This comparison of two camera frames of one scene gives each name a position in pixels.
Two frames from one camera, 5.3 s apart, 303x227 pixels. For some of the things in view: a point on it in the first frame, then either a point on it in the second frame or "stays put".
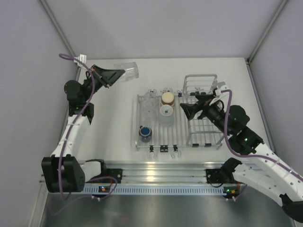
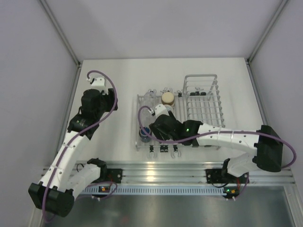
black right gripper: (205, 100) → (159, 135)
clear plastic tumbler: (150, 98) stays put
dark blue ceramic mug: (145, 134) stays put
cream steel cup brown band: (167, 98) stays put
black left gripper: (107, 76) → (110, 98)
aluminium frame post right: (268, 29) stays put
